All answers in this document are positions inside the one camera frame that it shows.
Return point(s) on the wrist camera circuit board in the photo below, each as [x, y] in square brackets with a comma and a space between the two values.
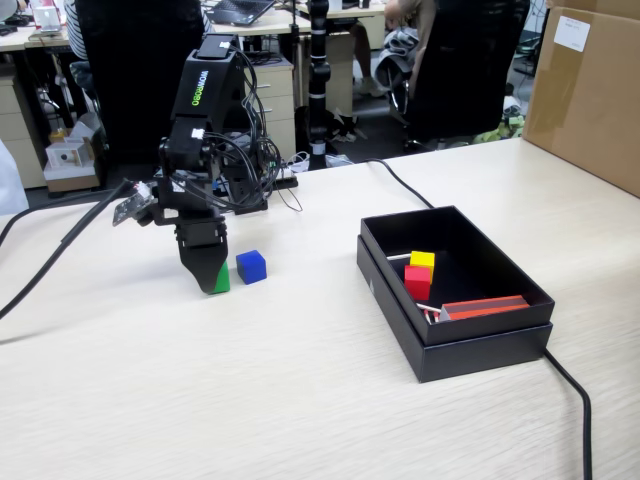
[131, 206]

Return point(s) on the red cube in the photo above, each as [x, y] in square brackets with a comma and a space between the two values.
[417, 285]

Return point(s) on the beige office desk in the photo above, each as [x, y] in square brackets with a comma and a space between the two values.
[15, 42]
[280, 22]

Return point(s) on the small white carton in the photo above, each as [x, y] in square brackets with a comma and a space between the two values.
[65, 157]

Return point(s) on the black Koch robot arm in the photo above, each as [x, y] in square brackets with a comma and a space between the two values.
[200, 90]

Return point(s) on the green cube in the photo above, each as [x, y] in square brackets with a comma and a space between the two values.
[222, 281]

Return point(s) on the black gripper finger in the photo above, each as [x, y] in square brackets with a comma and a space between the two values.
[202, 267]

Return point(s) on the grey cloth bundle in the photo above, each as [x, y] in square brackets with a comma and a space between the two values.
[397, 42]

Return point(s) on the orange red matchbox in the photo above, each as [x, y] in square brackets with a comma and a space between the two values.
[480, 307]

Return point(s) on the black open box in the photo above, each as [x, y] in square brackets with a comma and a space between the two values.
[480, 357]

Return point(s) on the person in striped shirt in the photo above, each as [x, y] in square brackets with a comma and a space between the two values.
[75, 30]

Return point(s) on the yellow cube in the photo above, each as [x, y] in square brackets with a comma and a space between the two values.
[422, 260]

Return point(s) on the black pole stand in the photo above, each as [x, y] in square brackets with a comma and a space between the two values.
[318, 75]

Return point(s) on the white matchstick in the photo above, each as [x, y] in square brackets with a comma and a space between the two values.
[429, 306]

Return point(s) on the black mesh office chair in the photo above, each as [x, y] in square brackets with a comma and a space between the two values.
[135, 75]

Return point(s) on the white garment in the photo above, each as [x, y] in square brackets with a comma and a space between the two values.
[9, 185]

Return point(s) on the beige drawer cabinet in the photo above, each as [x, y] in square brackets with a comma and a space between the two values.
[20, 140]
[280, 100]

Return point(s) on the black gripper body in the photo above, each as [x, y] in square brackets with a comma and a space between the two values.
[197, 230]

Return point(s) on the red tipped matchstick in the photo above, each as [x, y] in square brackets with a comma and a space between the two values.
[431, 316]

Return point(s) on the black box tray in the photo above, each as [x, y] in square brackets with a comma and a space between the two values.
[490, 325]

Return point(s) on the large cardboard box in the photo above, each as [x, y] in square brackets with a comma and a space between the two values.
[590, 100]

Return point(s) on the blue cube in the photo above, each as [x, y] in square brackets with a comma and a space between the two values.
[251, 267]

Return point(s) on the person with bare legs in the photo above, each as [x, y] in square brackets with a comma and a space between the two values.
[362, 55]

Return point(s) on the white stick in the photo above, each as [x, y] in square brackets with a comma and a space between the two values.
[397, 256]

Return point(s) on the open black laptop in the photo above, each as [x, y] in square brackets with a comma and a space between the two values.
[240, 10]

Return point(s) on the green yellow floor clutter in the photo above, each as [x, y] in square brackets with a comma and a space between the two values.
[500, 132]

